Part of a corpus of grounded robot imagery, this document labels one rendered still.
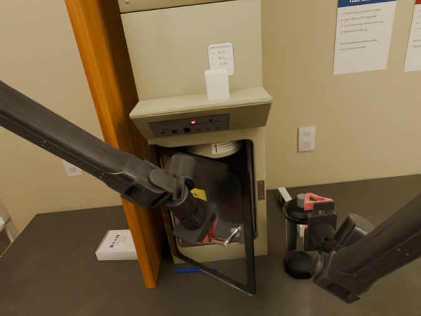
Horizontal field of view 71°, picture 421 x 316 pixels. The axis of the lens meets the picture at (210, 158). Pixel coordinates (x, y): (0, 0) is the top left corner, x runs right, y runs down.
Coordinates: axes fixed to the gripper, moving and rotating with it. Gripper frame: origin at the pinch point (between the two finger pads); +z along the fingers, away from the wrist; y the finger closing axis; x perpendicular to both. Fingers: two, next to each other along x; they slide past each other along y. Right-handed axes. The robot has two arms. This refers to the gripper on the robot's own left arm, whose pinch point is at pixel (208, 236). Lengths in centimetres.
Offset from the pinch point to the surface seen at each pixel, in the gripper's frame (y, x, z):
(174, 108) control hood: -16.0, -7.8, -27.0
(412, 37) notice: -104, 27, 12
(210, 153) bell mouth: -21.0, -10.4, -4.7
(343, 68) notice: -86, 7, 14
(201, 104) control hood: -19.9, -3.4, -25.3
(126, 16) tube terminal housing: -27, -22, -43
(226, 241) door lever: -0.3, 5.8, -1.4
